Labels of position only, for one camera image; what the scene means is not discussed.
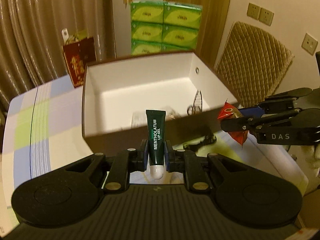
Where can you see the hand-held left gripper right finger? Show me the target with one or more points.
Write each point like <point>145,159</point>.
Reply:
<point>167,157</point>

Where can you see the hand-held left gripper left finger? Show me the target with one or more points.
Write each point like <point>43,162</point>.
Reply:
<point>144,156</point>

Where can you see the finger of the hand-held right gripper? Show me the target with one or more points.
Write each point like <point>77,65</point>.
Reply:
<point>240,125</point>
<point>250,111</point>

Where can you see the red snack packet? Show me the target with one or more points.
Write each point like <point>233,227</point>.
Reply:
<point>228,111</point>

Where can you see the dark green lip gel tube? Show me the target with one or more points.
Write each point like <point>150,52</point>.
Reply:
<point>156,140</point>

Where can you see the dark brown hair scrunchies pack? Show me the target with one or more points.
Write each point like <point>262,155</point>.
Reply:
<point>209,139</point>

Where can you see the leopard print hair band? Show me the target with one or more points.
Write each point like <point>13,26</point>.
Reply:
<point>197,100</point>

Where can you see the brown cardboard box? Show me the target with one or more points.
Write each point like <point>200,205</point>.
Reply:
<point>150,92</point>

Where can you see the person's right hand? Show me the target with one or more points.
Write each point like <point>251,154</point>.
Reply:
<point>313,157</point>

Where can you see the quilted chair cover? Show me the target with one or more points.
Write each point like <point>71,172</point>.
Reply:
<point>250,62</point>

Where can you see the wooden door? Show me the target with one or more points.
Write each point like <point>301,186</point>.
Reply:
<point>215,17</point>

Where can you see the red gift bag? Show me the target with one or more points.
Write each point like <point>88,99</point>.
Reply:
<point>77,65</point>

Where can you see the stack of green tissue packs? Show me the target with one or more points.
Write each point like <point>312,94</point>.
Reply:
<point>162,30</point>

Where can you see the beige curtain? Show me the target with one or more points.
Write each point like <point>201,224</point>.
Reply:
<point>37,30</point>

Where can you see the beige wall socket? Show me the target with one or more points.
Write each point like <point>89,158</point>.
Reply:
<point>266,16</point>
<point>253,11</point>
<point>310,44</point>

